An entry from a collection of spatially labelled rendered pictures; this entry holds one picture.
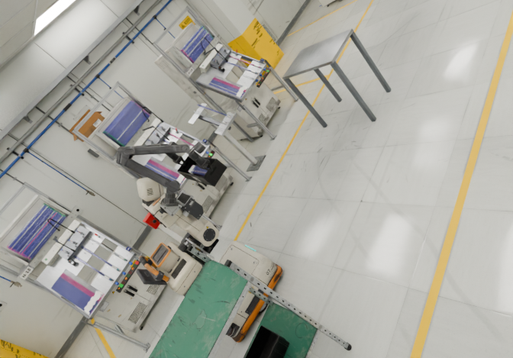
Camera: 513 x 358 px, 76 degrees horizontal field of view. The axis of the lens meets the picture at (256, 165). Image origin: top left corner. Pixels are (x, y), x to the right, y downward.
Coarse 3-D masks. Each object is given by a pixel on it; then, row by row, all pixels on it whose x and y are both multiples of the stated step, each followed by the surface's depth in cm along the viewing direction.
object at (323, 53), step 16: (352, 32) 310; (304, 48) 363; (320, 48) 331; (336, 48) 305; (304, 64) 333; (320, 64) 306; (336, 64) 298; (368, 64) 330; (288, 80) 352; (384, 80) 339; (304, 96) 365; (336, 96) 395; (368, 112) 325
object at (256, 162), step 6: (216, 126) 407; (228, 138) 417; (234, 144) 422; (240, 150) 428; (246, 150) 432; (246, 156) 435; (252, 156) 438; (258, 156) 451; (264, 156) 439; (252, 162) 440; (258, 162) 441; (252, 168) 442; (258, 168) 430
